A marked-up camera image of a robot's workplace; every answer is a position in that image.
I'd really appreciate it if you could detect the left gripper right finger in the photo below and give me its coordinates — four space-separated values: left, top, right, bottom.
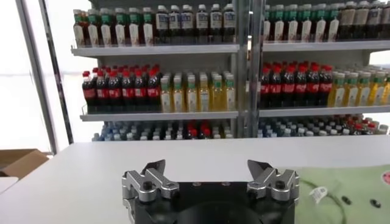
246 159 301 205

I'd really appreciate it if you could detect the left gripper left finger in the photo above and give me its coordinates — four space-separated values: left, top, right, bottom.
121 159 180 214

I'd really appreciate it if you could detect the light green t-shirt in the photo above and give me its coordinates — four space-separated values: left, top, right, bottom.
275 164 390 224

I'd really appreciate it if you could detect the grey metal shelf unit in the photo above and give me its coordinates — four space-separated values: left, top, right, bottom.
70 0 249 142
246 0 390 138

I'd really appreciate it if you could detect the brown cardboard box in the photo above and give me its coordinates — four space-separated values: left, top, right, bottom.
0 148 50 180

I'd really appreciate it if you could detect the white side table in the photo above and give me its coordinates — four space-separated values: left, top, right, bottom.
0 176 20 194

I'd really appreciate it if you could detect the dark tea bottle green neck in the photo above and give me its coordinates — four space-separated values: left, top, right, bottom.
87 8 100 47
313 3 327 42
114 7 127 46
327 3 341 42
300 4 313 42
73 9 86 48
142 7 155 46
273 4 286 42
99 8 113 47
286 4 299 42
127 7 141 46
263 4 272 42

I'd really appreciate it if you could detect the dark bottle blue white label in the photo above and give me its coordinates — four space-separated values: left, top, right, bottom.
196 4 210 43
182 4 195 44
380 0 390 39
155 5 169 45
367 0 381 39
168 4 182 44
223 3 236 43
210 3 223 43

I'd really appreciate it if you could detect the dark bottle beige label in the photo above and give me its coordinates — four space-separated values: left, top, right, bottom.
355 1 369 40
339 1 356 40

